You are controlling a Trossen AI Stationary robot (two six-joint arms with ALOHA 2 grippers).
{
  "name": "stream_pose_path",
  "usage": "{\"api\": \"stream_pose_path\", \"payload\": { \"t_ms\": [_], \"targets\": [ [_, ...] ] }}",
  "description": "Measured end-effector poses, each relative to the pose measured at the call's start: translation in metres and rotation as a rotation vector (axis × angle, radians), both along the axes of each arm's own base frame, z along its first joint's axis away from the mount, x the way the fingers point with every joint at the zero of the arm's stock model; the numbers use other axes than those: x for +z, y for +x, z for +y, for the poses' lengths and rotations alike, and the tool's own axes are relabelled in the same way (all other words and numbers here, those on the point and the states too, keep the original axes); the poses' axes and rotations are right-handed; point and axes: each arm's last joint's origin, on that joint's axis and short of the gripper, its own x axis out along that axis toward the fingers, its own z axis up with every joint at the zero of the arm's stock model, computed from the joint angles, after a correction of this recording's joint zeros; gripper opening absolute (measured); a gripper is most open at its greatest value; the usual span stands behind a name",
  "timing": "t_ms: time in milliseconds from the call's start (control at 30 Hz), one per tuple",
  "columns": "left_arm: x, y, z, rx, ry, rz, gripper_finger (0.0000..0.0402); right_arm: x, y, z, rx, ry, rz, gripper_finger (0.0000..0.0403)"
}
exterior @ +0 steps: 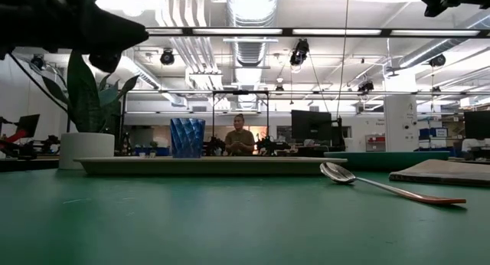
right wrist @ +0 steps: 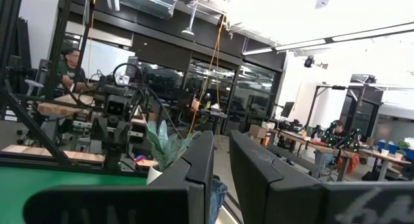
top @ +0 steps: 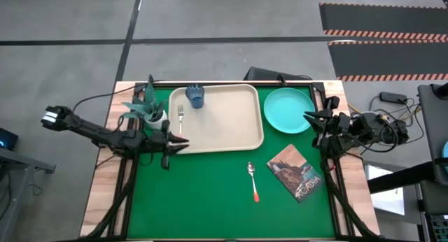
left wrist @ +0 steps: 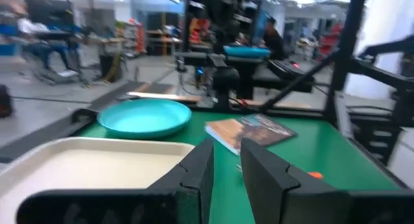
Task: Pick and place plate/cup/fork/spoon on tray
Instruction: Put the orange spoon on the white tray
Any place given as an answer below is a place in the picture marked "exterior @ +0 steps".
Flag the green table mat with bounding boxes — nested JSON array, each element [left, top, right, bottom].
[[0, 167, 490, 265]]

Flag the thin hanging cable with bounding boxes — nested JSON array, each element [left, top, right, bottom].
[[335, 0, 350, 120]]

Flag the overhead light bar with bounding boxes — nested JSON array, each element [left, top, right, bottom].
[[144, 26, 490, 39]]

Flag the blue faceted cup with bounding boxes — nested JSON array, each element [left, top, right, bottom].
[[169, 117, 207, 159]]

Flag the blue storage bin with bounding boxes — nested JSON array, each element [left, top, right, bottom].
[[419, 126, 449, 139]]

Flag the beige plastic tray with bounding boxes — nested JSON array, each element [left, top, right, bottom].
[[73, 155, 348, 177]]

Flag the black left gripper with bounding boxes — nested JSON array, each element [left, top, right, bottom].
[[0, 0, 149, 72]]

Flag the black metal stand frame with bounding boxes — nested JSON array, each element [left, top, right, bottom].
[[211, 89, 270, 153]]

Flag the person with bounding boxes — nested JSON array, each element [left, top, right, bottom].
[[224, 113, 256, 157]]

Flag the white square pillar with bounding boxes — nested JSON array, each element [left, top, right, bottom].
[[384, 71, 420, 153]]

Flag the black computer monitor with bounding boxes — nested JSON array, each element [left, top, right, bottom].
[[290, 110, 333, 142], [15, 113, 41, 139], [463, 110, 490, 140]]

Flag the silver ventilation duct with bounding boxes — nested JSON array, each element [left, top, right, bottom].
[[225, 0, 280, 67]]

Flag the snake plant in white pot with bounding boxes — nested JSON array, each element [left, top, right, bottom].
[[40, 50, 141, 171]]

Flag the red and white bins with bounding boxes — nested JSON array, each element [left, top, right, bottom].
[[365, 133, 387, 153]]

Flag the Acadia picture book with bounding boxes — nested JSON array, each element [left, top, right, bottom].
[[388, 159, 490, 188]]

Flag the metal spoon orange handle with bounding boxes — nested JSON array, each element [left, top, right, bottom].
[[319, 161, 467, 206]]

